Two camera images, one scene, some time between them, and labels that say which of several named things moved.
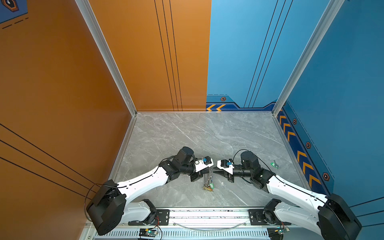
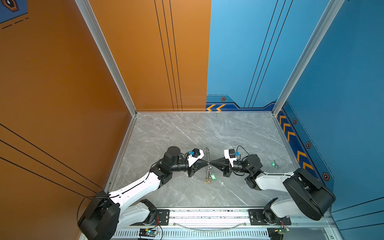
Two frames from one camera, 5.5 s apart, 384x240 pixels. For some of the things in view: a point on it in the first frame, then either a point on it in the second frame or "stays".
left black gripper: x=198 y=175 → x=194 y=168
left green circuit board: x=147 y=232 stays
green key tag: x=273 y=164 stays
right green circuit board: x=276 y=233 stays
